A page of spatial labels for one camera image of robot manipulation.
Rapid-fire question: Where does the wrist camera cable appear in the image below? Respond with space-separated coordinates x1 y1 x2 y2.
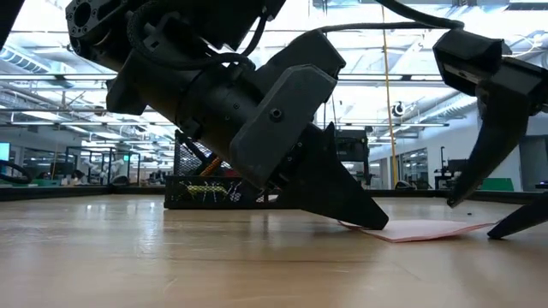
126 3 269 72
374 0 467 30

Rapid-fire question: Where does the black monitor screen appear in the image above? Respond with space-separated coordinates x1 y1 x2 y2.
335 129 370 163

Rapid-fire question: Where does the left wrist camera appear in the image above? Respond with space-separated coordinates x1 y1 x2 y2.
252 28 348 86

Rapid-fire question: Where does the black equipment cart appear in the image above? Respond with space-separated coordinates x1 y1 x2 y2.
433 145 472 192

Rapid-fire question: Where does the green panel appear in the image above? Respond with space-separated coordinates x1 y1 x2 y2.
481 177 515 193

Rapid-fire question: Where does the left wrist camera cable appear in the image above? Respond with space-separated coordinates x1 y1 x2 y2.
126 3 269 72

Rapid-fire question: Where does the orange pencil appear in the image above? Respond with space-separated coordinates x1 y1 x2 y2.
198 156 224 178

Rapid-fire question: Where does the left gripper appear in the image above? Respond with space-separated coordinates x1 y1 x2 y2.
104 54 390 231

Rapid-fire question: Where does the pink sticky note pad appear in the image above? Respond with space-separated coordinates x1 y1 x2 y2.
337 218 498 245

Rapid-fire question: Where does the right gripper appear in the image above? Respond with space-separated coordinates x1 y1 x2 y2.
432 28 548 210

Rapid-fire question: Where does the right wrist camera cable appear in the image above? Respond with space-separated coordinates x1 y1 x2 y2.
374 0 467 30

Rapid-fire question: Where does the yellow eraser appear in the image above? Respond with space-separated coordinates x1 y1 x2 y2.
182 182 231 198

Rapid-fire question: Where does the black mesh desk organizer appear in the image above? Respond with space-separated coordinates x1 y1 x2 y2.
164 129 301 211

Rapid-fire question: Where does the black pen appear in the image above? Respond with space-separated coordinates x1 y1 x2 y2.
174 129 215 166

